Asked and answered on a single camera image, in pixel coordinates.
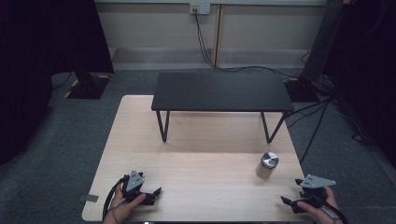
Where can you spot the white wall socket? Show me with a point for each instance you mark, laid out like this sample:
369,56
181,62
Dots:
200,8

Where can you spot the person's right hand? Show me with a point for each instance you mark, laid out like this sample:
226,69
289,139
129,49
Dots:
322,213

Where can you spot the person's left hand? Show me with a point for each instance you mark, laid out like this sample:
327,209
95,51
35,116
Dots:
124,209

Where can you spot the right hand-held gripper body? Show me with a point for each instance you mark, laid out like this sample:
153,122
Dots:
316,186

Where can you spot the black tripod leg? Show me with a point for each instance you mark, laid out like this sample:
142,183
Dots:
313,133

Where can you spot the grey tape strip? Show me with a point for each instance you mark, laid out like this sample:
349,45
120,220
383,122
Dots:
88,198

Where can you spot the black metal shelf riser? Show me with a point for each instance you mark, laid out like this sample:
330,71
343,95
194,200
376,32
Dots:
222,90

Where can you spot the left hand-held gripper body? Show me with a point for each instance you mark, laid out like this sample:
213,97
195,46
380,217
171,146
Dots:
134,181

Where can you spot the black stand base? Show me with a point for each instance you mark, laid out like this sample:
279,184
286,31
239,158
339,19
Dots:
88,85
300,90

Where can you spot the black curtain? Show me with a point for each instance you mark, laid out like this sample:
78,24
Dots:
367,68
40,62

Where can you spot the black upright panel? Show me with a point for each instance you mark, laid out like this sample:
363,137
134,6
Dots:
325,37

